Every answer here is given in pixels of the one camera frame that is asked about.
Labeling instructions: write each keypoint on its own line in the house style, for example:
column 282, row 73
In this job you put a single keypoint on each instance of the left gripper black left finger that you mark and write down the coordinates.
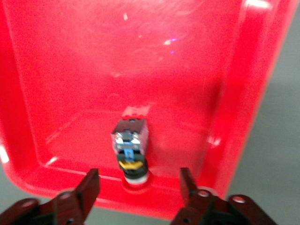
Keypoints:
column 86, row 194

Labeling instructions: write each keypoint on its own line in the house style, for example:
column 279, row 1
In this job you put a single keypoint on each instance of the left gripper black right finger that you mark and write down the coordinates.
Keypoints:
column 189, row 187

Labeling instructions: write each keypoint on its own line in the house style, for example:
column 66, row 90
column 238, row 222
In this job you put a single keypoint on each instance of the red plastic tray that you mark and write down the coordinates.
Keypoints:
column 93, row 70

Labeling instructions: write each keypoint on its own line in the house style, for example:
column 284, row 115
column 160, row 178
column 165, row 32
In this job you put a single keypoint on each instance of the red push button switch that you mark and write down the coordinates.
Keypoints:
column 130, row 140

